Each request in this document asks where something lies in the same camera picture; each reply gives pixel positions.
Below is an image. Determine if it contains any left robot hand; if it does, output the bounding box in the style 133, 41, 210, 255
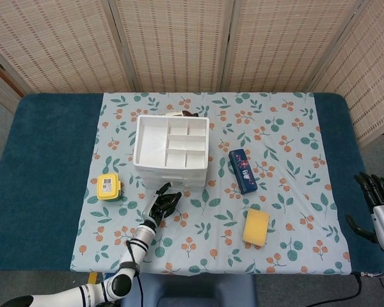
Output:
143, 182, 182, 226

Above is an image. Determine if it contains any blue padded robot base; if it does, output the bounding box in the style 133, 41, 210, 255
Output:
120, 274, 257, 307

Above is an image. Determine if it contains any yellow small box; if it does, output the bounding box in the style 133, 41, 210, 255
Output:
97, 173, 122, 202

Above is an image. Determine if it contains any white drawer organizer box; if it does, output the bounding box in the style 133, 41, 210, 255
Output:
132, 114, 211, 189

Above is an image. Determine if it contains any dark blue patterned case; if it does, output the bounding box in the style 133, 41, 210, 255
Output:
228, 148, 258, 195

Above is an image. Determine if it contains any brown bottle white label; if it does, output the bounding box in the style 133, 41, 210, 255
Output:
164, 110, 198, 118

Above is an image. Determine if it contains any yellow sponge green backing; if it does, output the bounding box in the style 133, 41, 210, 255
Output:
242, 207, 271, 248

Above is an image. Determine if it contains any floral fruit print tablecloth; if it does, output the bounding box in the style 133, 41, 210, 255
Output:
69, 91, 353, 276

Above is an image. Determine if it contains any teal velvet table cover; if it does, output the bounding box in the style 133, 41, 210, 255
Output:
0, 92, 384, 273

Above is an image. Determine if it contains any woven bamboo folding screen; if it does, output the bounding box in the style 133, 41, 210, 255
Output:
0, 0, 384, 150

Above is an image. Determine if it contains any black cable with connector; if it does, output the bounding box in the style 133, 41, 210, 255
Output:
351, 271, 384, 307

